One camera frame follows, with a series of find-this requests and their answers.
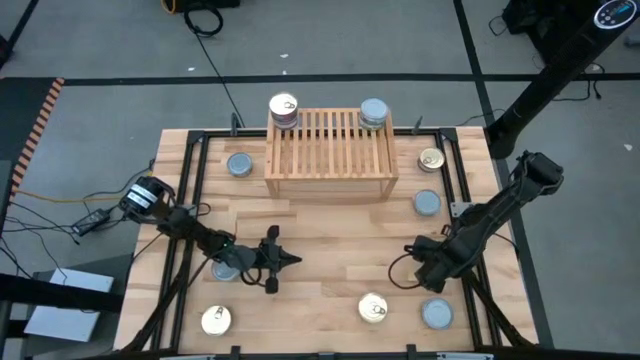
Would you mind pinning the black orange striped mat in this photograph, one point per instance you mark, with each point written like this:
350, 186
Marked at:
37, 125

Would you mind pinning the black metal beam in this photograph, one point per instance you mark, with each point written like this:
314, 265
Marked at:
50, 295

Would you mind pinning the white flat board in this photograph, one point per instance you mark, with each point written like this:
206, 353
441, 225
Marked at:
65, 322

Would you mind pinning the wooden slatted shelf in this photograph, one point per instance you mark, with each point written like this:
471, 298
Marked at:
332, 160

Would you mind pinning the black tower fan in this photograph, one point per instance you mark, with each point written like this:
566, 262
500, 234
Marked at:
550, 75

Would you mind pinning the black power adapter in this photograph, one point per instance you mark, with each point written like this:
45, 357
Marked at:
90, 221

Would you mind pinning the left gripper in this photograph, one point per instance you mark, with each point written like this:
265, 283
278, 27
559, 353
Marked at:
267, 259

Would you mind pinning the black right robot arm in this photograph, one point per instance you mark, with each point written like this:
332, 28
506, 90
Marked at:
500, 205

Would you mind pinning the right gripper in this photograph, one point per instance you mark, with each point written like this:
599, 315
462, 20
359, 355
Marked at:
437, 262

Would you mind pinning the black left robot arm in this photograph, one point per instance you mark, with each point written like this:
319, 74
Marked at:
190, 230

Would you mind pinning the black table clamp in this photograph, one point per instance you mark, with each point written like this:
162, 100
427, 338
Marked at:
235, 351
411, 351

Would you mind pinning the black metal table frame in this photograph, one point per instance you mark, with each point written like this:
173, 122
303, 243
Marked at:
220, 133

